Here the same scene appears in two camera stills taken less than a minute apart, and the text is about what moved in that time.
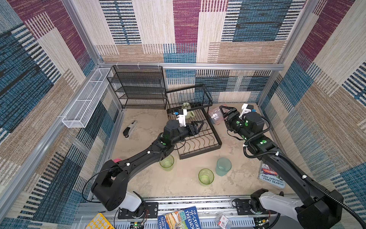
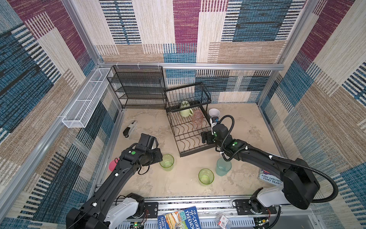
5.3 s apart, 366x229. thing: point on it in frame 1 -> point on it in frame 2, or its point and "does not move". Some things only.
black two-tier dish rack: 189,103 does not move
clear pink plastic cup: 216,115 -> 198,118
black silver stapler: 128,131 does not move
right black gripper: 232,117 -> 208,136
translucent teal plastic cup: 223,165 does not move
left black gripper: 194,130 -> 158,155
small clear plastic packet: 223,222 does not move
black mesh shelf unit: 139,87 does not move
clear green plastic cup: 167,162 does not move
